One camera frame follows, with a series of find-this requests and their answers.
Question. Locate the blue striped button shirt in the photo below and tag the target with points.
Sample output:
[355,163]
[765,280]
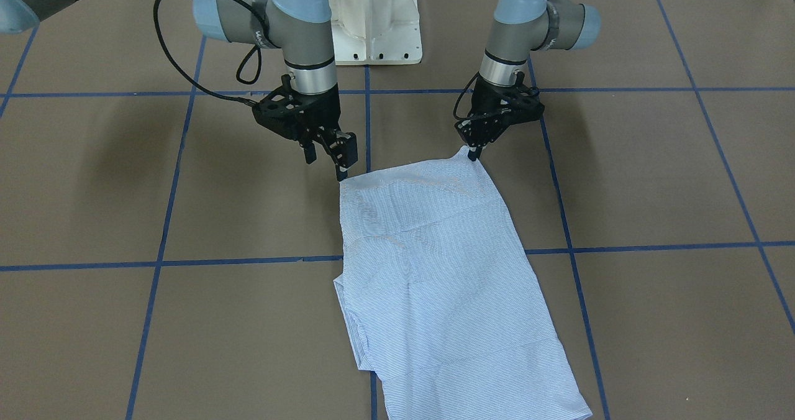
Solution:
[441,302]

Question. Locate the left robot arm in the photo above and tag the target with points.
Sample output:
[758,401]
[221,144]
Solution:
[521,27]

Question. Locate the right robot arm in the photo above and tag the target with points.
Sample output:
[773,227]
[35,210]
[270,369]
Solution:
[300,29]

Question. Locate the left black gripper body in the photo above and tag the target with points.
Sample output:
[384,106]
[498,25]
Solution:
[520,113]

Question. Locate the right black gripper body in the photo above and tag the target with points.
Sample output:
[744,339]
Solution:
[324,110]

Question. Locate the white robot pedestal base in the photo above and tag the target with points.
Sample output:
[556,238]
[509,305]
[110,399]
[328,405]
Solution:
[376,32]

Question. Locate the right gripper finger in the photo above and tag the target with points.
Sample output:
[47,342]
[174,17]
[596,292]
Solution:
[342,149]
[309,150]

